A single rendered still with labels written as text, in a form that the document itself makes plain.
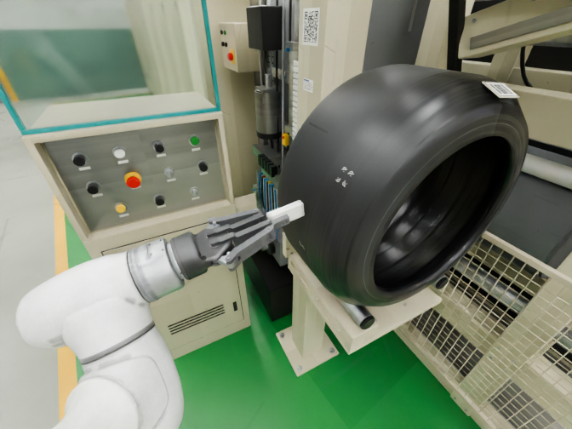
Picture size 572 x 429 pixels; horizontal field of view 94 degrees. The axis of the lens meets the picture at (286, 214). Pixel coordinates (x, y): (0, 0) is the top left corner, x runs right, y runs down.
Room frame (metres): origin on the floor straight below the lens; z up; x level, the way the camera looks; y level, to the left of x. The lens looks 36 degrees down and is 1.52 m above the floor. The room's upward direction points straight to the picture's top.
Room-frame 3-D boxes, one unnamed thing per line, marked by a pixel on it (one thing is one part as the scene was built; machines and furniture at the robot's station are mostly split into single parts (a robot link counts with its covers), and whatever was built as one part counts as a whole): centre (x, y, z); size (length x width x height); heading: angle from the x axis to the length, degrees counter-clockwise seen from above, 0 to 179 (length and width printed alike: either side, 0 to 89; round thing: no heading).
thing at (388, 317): (0.61, -0.25, 0.80); 0.37 x 0.36 x 0.02; 117
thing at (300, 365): (0.83, -0.12, 0.01); 0.27 x 0.27 x 0.02; 27
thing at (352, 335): (0.55, -0.13, 0.83); 0.36 x 0.09 x 0.06; 27
